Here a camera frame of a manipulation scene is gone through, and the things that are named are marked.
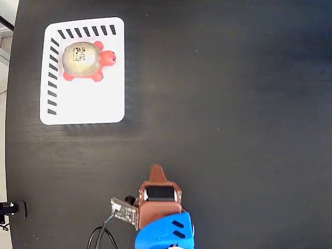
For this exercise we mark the red turtle toy silver shell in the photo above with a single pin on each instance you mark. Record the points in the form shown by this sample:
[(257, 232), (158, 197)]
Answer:
[(81, 61)]

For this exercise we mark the white tray with black stripes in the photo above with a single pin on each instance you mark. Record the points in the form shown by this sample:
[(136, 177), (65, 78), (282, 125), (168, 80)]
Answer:
[(90, 101)]

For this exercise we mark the black table clamp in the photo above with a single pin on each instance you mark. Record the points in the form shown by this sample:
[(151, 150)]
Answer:
[(18, 208)]

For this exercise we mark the black metal bar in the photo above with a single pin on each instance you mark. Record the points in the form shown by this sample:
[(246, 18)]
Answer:
[(7, 22)]

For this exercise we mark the bare camera circuit board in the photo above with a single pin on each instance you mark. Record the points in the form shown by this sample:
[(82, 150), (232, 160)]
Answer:
[(124, 212)]

